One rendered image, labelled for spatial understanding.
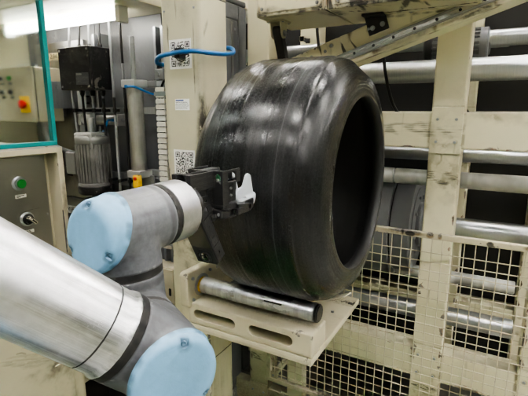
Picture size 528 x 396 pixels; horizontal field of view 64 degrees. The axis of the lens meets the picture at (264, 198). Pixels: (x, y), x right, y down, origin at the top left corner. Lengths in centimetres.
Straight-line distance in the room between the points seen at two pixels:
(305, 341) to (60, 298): 71
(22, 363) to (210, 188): 84
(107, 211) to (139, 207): 4
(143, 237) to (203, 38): 73
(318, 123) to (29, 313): 60
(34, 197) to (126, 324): 93
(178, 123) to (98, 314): 85
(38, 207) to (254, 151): 71
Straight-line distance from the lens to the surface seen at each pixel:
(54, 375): 144
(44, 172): 132
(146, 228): 54
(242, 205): 71
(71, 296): 40
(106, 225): 51
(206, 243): 70
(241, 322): 109
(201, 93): 115
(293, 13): 133
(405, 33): 134
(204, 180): 66
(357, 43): 138
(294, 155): 79
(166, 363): 43
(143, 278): 55
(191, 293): 115
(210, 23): 121
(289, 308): 103
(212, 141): 89
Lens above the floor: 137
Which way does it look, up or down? 12 degrees down
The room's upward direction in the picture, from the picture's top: straight up
